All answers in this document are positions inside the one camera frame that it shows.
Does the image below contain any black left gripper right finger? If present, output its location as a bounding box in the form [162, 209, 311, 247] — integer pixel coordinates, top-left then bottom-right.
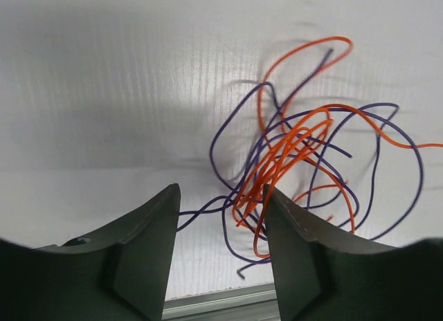
[264, 185, 442, 320]

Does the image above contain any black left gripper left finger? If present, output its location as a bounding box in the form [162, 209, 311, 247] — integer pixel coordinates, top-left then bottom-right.
[1, 183, 181, 320]

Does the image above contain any purple cable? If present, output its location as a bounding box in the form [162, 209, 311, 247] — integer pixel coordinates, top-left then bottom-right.
[176, 48, 424, 279]

